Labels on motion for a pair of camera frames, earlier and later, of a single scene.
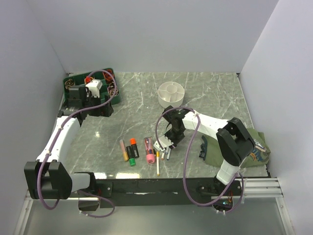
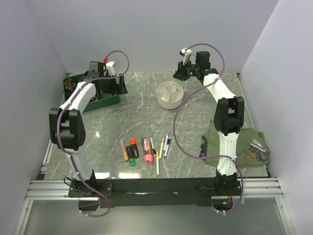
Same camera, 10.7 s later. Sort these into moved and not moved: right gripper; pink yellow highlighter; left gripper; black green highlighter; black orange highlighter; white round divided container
Moved: left gripper; right gripper
Not moved: black green highlighter; black orange highlighter; pink yellow highlighter; white round divided container
